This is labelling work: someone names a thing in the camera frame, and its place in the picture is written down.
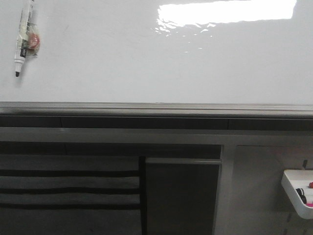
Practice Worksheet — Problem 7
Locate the white dry-erase marker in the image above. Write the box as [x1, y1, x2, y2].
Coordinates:
[14, 0, 40, 77]

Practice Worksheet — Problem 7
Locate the grey aluminium whiteboard tray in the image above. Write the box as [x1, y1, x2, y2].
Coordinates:
[0, 101, 313, 119]

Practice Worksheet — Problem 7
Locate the white glossy whiteboard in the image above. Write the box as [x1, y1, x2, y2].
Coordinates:
[0, 0, 313, 105]

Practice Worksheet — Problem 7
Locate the dark grey cabinet door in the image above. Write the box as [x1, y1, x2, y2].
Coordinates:
[146, 158, 222, 235]

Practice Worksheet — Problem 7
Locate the grey drawer cabinet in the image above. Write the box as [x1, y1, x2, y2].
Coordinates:
[0, 155, 146, 235]

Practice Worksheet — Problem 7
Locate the black marker in tray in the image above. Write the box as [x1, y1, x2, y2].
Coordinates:
[296, 188, 307, 204]

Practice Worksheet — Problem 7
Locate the white plastic wall tray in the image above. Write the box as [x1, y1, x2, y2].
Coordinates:
[281, 169, 313, 219]

